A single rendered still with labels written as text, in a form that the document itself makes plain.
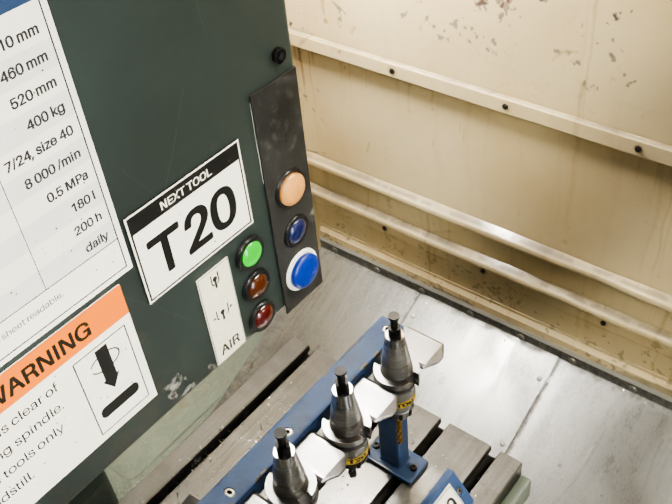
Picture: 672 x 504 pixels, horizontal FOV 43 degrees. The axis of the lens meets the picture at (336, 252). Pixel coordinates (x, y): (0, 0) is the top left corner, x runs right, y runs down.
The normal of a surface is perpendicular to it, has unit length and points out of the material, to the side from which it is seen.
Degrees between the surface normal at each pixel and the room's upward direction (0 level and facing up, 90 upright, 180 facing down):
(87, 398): 90
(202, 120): 90
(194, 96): 90
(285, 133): 90
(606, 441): 24
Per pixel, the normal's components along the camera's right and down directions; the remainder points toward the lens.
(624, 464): -0.32, -0.45
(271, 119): 0.78, 0.37
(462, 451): -0.08, -0.75
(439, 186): -0.62, 0.56
